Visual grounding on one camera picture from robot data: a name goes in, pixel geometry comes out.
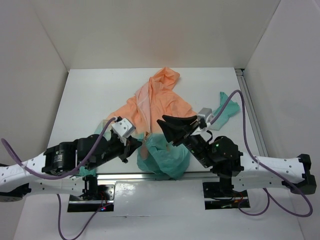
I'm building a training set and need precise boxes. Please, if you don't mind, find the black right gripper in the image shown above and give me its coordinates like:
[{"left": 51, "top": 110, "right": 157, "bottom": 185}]
[{"left": 155, "top": 113, "right": 213, "bottom": 168}]

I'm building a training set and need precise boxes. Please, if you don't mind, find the orange and teal jacket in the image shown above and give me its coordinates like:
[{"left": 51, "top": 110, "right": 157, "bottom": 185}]
[{"left": 79, "top": 66, "right": 241, "bottom": 180}]

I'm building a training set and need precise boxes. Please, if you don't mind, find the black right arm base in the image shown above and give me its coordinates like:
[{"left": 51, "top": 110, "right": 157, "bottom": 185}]
[{"left": 202, "top": 182, "right": 251, "bottom": 210}]

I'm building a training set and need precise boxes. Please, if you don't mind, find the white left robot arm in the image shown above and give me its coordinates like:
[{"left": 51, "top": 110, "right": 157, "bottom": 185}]
[{"left": 0, "top": 133, "right": 142, "bottom": 202}]

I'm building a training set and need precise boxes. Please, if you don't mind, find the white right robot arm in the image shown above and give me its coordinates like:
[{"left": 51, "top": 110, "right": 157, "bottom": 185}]
[{"left": 157, "top": 115, "right": 317, "bottom": 196}]

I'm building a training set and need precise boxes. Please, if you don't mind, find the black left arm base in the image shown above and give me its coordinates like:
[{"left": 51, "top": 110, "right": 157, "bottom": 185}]
[{"left": 67, "top": 175, "right": 116, "bottom": 213}]

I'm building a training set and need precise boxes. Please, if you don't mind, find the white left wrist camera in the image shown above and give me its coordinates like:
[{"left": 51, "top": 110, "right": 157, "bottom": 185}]
[{"left": 111, "top": 117, "right": 136, "bottom": 146}]

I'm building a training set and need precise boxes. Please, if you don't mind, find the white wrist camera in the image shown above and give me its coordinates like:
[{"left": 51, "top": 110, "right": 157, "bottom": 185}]
[
  {"left": 196, "top": 107, "right": 214, "bottom": 130},
  {"left": 111, "top": 117, "right": 136, "bottom": 146}
]

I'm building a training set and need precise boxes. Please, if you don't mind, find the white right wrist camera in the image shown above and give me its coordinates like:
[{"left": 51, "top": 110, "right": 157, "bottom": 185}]
[{"left": 196, "top": 107, "right": 214, "bottom": 130}]

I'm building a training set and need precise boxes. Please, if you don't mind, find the aluminium rail front table edge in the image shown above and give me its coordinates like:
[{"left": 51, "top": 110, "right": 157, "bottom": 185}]
[{"left": 97, "top": 172, "right": 219, "bottom": 182}]

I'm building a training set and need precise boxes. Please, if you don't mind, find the aluminium rail table edge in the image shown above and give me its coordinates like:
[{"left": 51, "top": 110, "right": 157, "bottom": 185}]
[
  {"left": 97, "top": 172, "right": 219, "bottom": 182},
  {"left": 234, "top": 68, "right": 269, "bottom": 157}
]

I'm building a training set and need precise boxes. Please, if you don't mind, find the aluminium rail right table edge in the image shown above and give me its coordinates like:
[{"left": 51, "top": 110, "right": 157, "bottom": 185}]
[{"left": 234, "top": 68, "right": 269, "bottom": 157}]

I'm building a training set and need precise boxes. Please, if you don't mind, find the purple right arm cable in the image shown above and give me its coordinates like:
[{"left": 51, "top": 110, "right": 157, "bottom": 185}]
[{"left": 209, "top": 89, "right": 314, "bottom": 218}]

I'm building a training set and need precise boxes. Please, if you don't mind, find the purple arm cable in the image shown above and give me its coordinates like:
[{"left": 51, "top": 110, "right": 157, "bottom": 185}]
[
  {"left": 209, "top": 89, "right": 314, "bottom": 218},
  {"left": 0, "top": 116, "right": 118, "bottom": 240}
]

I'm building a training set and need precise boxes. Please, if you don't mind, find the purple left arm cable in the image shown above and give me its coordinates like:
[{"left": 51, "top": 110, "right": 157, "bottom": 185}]
[{"left": 0, "top": 116, "right": 118, "bottom": 240}]

